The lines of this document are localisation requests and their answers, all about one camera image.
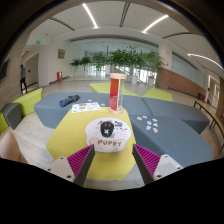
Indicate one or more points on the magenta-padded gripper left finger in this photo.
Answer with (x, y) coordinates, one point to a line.
(65, 166)

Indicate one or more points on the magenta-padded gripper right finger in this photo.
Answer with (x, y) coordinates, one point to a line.
(161, 166)

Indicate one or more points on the grey upholstered seat block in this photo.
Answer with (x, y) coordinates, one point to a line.
(176, 110)
(176, 143)
(50, 110)

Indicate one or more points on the group of small loose stickers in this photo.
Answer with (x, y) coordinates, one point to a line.
(148, 124)

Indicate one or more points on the person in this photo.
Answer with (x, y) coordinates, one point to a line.
(10, 150)
(23, 78)

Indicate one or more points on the white sticker sheet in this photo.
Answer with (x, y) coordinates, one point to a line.
(86, 107)

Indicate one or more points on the dark blue folded umbrella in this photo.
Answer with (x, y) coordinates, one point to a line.
(68, 101)

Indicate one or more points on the wooden chair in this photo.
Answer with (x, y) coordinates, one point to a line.
(213, 118)

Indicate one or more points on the lime green seat block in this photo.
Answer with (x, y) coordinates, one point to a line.
(28, 101)
(2, 123)
(100, 87)
(158, 95)

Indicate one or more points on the dark grey cube stool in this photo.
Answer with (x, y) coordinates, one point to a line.
(11, 115)

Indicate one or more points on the brown wooden counter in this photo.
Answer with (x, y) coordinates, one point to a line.
(181, 83)

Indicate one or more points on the red fire extinguisher box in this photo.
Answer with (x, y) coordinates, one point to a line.
(59, 76)

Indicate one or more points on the row of potted green plants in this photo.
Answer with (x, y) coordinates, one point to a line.
(123, 58)

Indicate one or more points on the green exit sign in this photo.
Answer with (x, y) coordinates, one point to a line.
(38, 42)

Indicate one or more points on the ceiling strip lights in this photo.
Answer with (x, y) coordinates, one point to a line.
(90, 15)

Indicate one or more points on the golden wall plaque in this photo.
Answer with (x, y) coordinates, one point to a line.
(61, 54)

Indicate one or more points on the black wall screen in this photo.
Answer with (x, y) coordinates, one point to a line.
(4, 70)

